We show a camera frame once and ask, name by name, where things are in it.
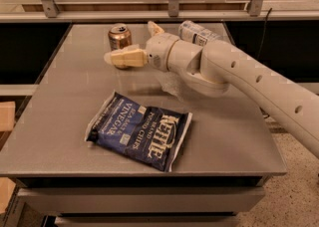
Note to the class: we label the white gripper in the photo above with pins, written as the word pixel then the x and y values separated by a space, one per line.
pixel 159 51

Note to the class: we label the orange soda can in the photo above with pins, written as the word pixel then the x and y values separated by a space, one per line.
pixel 119 36

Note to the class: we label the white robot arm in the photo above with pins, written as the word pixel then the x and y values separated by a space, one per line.
pixel 209 65

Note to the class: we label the clear plastic water bottle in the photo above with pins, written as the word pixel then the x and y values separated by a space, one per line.
pixel 196 34

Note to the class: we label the blue Kettle chips bag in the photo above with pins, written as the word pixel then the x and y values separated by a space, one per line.
pixel 149 135

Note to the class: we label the cardboard box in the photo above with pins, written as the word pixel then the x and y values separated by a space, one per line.
pixel 7 116

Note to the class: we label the grey table drawer front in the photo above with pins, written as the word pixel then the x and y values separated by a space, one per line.
pixel 142 199

